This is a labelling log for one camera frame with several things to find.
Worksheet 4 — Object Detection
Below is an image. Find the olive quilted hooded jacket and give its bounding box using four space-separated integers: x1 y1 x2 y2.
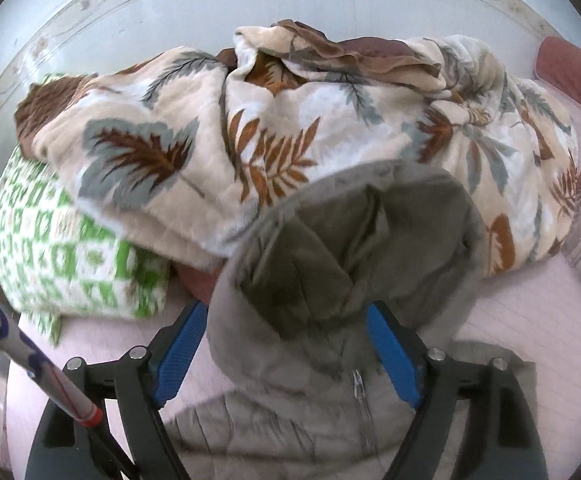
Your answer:
162 159 539 480

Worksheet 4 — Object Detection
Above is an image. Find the maroon pillow under blanket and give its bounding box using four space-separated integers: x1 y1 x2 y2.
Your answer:
173 262 225 306

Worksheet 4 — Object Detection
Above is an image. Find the pink quilted mattress cover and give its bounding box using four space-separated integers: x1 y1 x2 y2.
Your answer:
19 256 581 479

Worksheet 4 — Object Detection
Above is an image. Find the green white patterned pillow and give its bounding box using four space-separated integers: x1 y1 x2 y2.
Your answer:
0 150 170 344

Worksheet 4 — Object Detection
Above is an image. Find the leaf print fleece blanket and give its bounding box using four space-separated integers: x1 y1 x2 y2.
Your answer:
15 20 579 275

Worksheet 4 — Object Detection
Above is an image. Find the white patterned cable sleeve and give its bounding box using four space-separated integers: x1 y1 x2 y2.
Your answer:
0 274 106 428

